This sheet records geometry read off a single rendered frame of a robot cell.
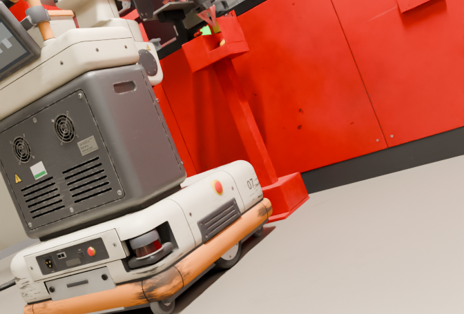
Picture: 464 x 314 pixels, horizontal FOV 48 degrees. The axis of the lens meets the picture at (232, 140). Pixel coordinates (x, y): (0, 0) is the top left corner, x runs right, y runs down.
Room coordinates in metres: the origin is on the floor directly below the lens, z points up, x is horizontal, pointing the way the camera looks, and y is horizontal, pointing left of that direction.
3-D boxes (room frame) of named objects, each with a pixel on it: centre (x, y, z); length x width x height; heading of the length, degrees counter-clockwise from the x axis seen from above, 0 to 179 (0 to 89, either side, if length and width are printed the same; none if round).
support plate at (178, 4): (2.42, 0.02, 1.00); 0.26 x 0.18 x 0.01; 143
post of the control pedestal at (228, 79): (2.12, -0.08, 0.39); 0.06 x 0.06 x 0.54; 57
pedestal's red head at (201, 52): (2.12, -0.08, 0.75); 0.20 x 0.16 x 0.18; 57
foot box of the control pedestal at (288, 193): (2.09, -0.06, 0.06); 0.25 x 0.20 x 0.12; 147
